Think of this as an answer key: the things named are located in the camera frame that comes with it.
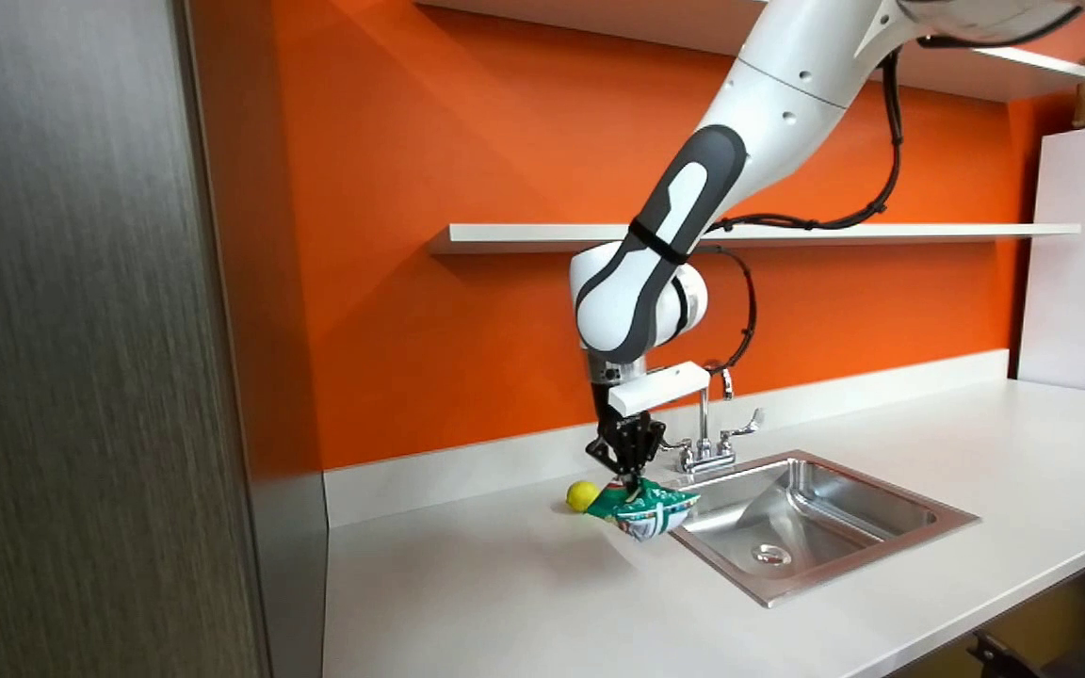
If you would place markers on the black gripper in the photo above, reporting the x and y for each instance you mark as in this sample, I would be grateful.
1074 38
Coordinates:
626 433

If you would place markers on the green snack packet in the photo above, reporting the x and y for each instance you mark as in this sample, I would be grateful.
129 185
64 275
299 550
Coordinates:
651 509

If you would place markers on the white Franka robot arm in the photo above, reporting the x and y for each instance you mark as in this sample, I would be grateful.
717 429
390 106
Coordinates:
793 88

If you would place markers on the stainless steel sink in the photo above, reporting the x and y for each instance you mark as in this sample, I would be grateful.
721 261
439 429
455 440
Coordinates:
847 515

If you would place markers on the yellow lemon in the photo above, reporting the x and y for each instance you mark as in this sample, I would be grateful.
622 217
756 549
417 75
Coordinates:
582 495

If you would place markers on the chrome faucet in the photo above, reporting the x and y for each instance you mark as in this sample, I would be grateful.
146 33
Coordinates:
705 447

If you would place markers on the white backsplash strip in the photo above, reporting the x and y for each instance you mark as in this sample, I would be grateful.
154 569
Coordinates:
444 482

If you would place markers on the dark wood cabinet panel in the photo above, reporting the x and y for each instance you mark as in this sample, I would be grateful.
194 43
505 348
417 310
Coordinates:
78 352

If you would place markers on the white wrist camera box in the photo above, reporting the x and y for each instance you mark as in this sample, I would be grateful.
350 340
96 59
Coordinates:
656 387

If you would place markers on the long white wall shelf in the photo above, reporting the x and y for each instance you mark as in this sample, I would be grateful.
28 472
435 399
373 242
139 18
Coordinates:
519 235

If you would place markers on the high white wall shelf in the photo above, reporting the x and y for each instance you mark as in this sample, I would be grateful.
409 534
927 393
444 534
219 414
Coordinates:
568 18

